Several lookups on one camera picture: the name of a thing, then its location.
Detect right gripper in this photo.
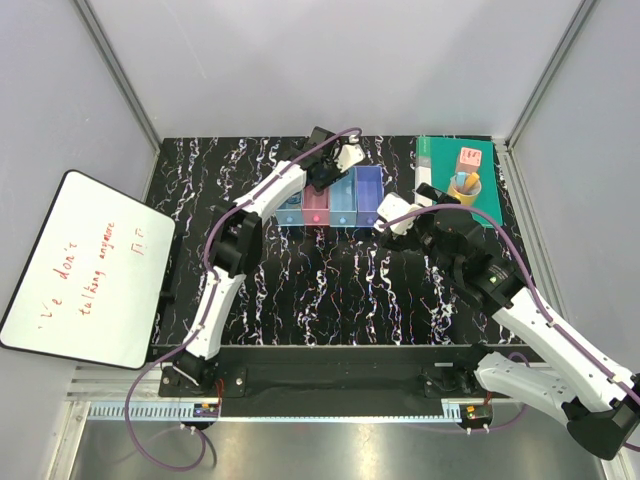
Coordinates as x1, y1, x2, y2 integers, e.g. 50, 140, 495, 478
379, 182, 458, 281

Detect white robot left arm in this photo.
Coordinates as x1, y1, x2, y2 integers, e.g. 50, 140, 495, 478
172, 127, 365, 396

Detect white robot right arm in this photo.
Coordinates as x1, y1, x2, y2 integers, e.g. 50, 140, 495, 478
375, 184, 639, 460

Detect yellow mug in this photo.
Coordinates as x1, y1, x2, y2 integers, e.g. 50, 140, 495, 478
447, 173, 482, 206

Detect light blue drawer box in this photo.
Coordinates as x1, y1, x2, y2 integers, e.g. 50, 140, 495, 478
329, 169, 357, 227

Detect pink cube box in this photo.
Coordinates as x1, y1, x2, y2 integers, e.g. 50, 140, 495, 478
455, 147, 483, 174

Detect leftmost blue drawer box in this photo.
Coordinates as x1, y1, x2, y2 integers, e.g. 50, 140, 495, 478
275, 191, 305, 227

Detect whiteboard with red writing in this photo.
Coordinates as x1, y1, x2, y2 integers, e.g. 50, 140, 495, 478
1, 170, 176, 370

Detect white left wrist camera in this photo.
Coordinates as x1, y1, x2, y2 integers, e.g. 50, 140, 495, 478
334, 143, 366, 174

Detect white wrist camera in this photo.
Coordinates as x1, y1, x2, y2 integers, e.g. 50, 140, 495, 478
334, 143, 366, 174
374, 193, 422, 236

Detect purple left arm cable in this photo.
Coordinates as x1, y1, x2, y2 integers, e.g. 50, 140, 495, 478
119, 127, 362, 475

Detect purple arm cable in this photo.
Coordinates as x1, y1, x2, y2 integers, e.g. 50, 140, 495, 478
374, 202, 640, 432
119, 127, 362, 475

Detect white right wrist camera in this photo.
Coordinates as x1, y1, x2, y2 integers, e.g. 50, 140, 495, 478
374, 193, 422, 236

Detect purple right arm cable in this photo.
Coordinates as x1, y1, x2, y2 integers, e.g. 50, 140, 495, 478
374, 202, 640, 432

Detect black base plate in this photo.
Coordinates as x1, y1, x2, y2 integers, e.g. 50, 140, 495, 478
149, 342, 556, 417

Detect aluminium cable duct rail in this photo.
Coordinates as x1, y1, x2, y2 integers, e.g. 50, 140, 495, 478
87, 398, 469, 421

